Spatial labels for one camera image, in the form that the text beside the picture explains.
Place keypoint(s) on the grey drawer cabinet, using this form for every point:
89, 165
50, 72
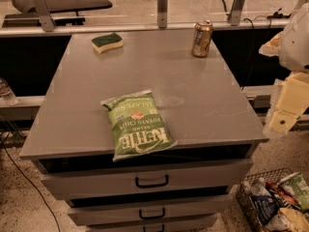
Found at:
201, 105

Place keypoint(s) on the black drawer handle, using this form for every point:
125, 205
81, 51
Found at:
152, 183
154, 228
155, 214

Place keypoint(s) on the black top drawer handle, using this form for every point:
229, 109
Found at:
152, 183

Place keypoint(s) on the middle metal bracket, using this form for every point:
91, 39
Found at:
162, 7

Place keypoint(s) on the wire basket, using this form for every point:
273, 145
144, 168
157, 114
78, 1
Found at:
246, 203

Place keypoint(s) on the blue snack bag in basket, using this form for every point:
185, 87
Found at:
266, 207

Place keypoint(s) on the black bottom drawer handle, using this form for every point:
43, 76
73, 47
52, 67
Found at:
154, 228

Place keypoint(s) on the black middle drawer handle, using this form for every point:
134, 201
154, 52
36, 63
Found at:
155, 214

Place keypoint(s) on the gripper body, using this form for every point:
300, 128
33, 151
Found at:
295, 50

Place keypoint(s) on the orange soda can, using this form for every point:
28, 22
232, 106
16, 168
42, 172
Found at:
202, 38

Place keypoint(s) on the clear plastic water bottle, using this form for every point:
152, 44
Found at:
6, 93

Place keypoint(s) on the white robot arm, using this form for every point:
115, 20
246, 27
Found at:
291, 46

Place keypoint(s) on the right metal bracket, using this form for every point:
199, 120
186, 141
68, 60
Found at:
235, 12

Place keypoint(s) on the green kettle chips bag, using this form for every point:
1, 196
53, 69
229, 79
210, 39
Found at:
137, 127

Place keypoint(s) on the plastic bottle in basket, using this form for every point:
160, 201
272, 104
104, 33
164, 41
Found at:
257, 188

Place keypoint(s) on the yellow snack bag in basket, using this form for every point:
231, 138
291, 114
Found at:
288, 220

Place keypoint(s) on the green snack bag in basket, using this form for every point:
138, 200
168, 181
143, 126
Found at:
297, 187

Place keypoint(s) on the green and yellow sponge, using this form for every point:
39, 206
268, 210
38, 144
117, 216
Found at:
107, 42

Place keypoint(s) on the left metal bracket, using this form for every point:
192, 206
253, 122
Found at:
45, 19

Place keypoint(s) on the red snack bag in basket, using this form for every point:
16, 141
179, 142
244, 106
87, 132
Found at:
283, 197

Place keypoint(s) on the metal bracket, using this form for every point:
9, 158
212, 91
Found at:
45, 19
235, 12
162, 7

